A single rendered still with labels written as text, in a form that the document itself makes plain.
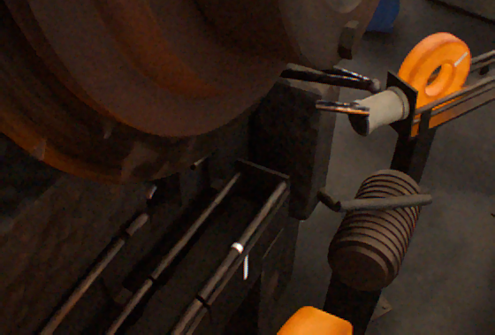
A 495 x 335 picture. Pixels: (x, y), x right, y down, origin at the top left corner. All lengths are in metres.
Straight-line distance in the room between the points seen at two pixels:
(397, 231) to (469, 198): 0.94
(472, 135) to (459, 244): 0.61
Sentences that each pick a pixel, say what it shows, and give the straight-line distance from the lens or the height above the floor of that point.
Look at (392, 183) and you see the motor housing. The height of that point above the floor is 0.53.
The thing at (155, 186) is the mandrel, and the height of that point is 0.75.
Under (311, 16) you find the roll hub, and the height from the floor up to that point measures 1.03.
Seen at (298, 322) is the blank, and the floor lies 0.89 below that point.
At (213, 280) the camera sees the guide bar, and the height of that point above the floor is 0.71.
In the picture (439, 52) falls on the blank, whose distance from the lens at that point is 0.85.
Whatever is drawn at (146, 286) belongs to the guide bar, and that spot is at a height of 0.70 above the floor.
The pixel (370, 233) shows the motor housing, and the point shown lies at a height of 0.53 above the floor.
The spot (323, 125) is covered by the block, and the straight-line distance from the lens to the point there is 0.65.
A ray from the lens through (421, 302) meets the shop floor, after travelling 1.42.
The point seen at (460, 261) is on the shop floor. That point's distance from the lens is 1.56.
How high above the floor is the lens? 1.13
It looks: 39 degrees down
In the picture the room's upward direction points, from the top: 1 degrees clockwise
